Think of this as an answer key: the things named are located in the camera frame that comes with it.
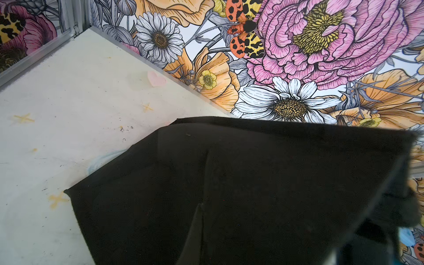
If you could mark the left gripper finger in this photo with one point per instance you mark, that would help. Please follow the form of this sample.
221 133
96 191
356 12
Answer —
192 250

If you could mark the black canvas bag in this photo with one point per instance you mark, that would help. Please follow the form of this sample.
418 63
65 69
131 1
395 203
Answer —
273 193

